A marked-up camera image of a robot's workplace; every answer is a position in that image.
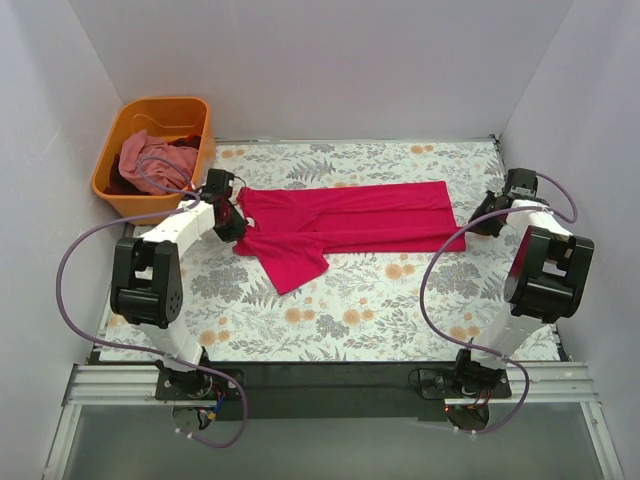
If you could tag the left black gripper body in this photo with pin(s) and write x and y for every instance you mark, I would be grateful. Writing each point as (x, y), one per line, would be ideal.
(235, 226)

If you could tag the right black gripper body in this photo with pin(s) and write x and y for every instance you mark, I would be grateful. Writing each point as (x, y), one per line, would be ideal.
(484, 218)

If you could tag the magenta t shirt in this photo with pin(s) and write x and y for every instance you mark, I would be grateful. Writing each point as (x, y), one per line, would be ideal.
(293, 231)

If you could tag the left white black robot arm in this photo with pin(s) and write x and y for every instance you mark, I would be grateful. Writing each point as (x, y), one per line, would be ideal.
(147, 289)

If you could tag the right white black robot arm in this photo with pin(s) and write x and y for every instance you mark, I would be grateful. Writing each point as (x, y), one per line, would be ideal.
(545, 283)

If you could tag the light pink shirt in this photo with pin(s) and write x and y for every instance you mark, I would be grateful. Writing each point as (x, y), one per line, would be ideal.
(155, 167)

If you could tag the orange plastic laundry basket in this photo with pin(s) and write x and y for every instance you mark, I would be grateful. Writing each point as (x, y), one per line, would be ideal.
(169, 118)

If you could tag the floral patterned table mat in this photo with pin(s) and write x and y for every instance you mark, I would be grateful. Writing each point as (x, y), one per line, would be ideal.
(365, 307)

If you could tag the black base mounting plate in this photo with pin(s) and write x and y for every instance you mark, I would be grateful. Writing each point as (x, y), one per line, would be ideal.
(325, 390)

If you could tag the aluminium frame rail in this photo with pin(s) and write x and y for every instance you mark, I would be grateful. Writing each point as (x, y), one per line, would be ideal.
(332, 421)

